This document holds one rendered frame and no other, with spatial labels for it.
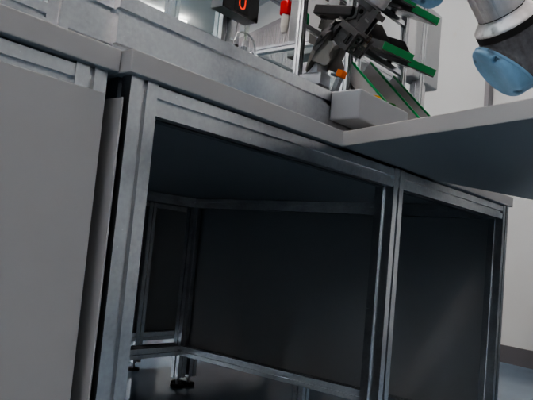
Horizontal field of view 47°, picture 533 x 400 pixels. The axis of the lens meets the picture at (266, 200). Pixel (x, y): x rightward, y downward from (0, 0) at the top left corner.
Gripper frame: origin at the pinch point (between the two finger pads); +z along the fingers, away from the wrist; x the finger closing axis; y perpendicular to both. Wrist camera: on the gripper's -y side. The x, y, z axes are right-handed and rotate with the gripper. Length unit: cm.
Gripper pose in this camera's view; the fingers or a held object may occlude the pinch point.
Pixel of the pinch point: (313, 68)
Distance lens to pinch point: 156.9
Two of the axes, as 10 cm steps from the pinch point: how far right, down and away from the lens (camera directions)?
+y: 5.3, 6.5, -5.4
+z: -5.7, 7.5, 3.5
